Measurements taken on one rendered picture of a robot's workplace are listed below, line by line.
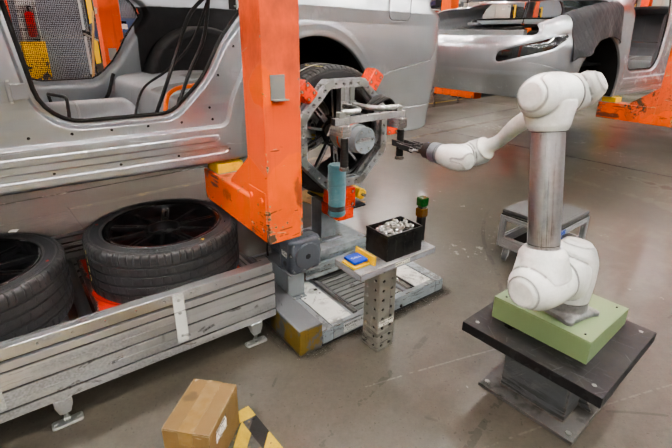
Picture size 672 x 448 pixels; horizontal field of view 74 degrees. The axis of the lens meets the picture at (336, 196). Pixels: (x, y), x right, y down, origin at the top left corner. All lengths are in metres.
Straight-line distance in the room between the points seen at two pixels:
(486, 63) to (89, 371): 3.86
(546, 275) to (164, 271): 1.40
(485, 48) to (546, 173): 3.09
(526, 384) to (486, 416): 0.20
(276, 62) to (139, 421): 1.39
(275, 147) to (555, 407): 1.40
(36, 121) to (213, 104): 0.69
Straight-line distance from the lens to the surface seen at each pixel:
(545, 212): 1.54
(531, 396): 1.99
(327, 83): 2.12
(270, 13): 1.66
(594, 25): 4.67
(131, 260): 1.93
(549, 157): 1.52
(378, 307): 1.96
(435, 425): 1.85
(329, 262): 2.45
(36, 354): 1.83
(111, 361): 1.91
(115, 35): 4.28
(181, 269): 1.93
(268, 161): 1.71
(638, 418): 2.16
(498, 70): 4.46
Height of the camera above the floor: 1.33
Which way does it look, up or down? 20 degrees down
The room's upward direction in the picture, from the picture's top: 1 degrees clockwise
